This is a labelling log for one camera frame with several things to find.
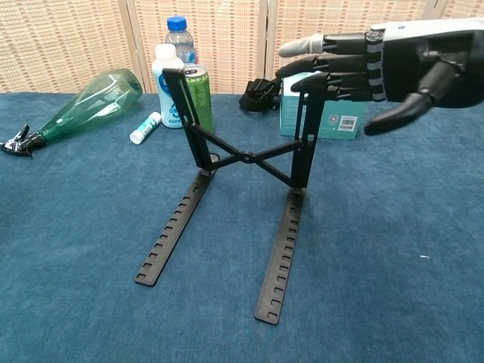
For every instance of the clear water bottle blue cap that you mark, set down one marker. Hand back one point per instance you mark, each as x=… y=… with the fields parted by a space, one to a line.
x=177 y=38

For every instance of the black folding laptop stand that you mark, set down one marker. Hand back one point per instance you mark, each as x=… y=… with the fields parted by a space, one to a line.
x=268 y=291

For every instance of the blue felt table cover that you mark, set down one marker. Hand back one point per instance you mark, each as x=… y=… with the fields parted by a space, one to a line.
x=378 y=227

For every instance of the white yogurt drink bottle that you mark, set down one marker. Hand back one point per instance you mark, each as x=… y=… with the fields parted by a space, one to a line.
x=166 y=109

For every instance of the green drink can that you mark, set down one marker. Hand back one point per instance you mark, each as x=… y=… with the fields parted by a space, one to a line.
x=204 y=102

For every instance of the teal product box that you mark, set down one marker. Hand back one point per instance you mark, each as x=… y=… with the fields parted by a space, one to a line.
x=329 y=128

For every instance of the woven bamboo folding screen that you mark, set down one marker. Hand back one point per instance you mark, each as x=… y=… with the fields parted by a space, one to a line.
x=75 y=38

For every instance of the small white green tube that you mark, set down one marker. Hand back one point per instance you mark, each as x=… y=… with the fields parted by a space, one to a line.
x=145 y=128

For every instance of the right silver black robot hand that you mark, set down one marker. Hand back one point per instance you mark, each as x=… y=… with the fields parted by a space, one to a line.
x=408 y=68

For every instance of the green plastic spray bottle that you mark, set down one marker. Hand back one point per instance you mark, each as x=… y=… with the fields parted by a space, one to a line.
x=94 y=102

